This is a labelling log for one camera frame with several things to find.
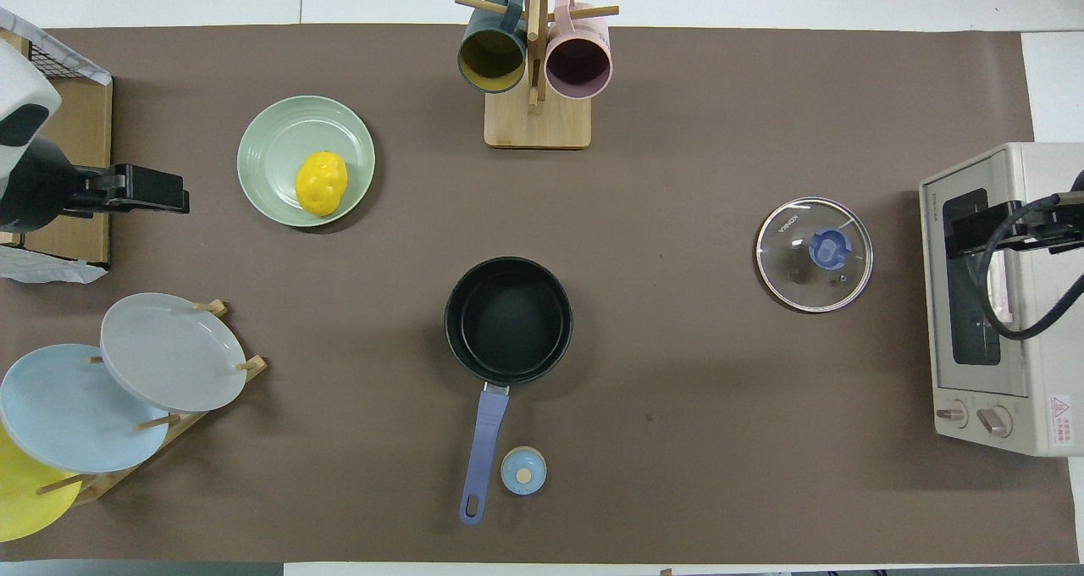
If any beige toaster oven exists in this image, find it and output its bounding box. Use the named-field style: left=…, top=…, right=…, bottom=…
left=919, top=142, right=1084, bottom=457

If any black pot with purple handle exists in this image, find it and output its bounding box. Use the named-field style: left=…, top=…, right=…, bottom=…
left=444, top=257, right=574, bottom=526

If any brown table mat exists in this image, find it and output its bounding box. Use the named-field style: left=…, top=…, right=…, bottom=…
left=0, top=24, right=1078, bottom=564

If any yellow potato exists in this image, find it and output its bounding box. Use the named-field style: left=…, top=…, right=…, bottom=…
left=295, top=151, right=349, bottom=218

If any wooden mug tree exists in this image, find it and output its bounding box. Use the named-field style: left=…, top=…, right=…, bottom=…
left=455, top=0, right=620, bottom=150

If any light blue plate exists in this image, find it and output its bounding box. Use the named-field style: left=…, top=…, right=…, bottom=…
left=0, top=344, right=170, bottom=474

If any pink mug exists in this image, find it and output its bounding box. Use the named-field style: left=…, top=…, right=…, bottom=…
left=545, top=0, right=613, bottom=101

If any yellow plate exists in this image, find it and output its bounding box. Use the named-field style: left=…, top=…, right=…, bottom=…
left=0, top=424, right=83, bottom=543

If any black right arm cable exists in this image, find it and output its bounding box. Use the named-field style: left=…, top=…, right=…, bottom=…
left=976, top=191, right=1084, bottom=341

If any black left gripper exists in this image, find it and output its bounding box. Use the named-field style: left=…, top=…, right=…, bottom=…
left=61, top=163, right=191, bottom=219

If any glass lid with blue knob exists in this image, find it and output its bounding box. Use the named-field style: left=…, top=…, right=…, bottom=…
left=755, top=197, right=874, bottom=314

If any black wire basket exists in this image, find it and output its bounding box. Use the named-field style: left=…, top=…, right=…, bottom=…
left=30, top=34, right=111, bottom=82

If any white marble pattern cloth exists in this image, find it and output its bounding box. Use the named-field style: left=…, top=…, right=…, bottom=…
left=0, top=7, right=113, bottom=86
left=0, top=246, right=109, bottom=285

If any grey plate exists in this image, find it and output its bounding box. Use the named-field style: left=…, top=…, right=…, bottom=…
left=100, top=293, right=248, bottom=413

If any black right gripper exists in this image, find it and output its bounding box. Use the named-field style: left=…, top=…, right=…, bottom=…
left=944, top=191, right=1084, bottom=260

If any wooden plate rack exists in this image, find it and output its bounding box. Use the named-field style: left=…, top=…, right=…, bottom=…
left=34, top=299, right=269, bottom=505

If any pale green plate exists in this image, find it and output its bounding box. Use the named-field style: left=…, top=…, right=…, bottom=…
left=237, top=95, right=376, bottom=228

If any dark teal mug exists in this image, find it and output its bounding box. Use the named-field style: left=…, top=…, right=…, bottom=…
left=457, top=0, right=529, bottom=94

